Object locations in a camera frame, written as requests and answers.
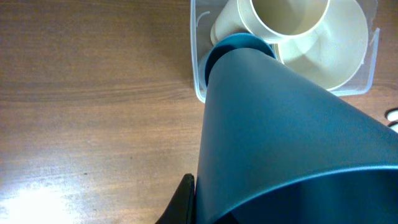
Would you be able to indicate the white plastic fork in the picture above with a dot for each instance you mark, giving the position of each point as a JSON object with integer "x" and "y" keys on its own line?
{"x": 392, "y": 114}

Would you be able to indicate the clear plastic container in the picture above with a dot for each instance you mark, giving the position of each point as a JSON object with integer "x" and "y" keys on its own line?
{"x": 204, "y": 13}

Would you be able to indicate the blue cup front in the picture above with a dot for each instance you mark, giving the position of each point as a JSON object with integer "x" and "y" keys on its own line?
{"x": 276, "y": 148}

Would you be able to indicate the cream bowl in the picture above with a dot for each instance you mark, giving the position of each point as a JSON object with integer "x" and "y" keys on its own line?
{"x": 330, "y": 55}

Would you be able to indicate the white plastic spoon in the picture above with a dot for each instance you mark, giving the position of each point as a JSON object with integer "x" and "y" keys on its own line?
{"x": 394, "y": 127}

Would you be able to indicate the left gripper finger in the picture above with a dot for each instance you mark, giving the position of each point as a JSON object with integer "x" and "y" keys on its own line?
{"x": 181, "y": 208}

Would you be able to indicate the blue cup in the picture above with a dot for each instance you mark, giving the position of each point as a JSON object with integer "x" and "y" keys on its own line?
{"x": 276, "y": 148}
{"x": 231, "y": 42}

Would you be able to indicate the cream cup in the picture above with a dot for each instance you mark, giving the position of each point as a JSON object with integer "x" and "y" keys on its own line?
{"x": 272, "y": 20}

